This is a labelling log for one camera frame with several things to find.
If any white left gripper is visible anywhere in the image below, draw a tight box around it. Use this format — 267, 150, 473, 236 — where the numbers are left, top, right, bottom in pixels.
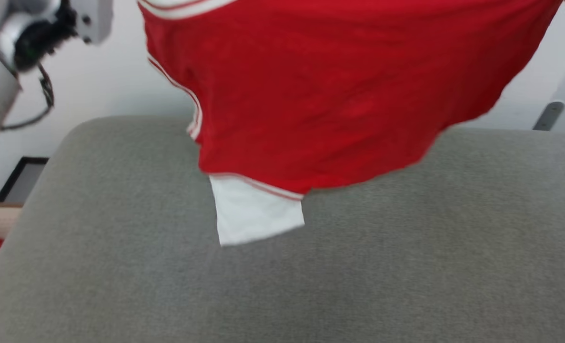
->
71, 0, 114, 45

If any red and white jersey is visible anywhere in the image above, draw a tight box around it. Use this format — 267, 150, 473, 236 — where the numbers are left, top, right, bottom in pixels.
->
137, 0, 563, 247

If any black floor edge strip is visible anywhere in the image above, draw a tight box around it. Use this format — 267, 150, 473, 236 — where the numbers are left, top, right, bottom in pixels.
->
0, 156, 50, 204

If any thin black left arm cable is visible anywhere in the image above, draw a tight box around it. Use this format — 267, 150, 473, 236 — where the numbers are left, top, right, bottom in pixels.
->
0, 64, 55, 131

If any grey metal post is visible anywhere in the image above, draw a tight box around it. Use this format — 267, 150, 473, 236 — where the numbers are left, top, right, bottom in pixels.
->
533, 101, 565, 131

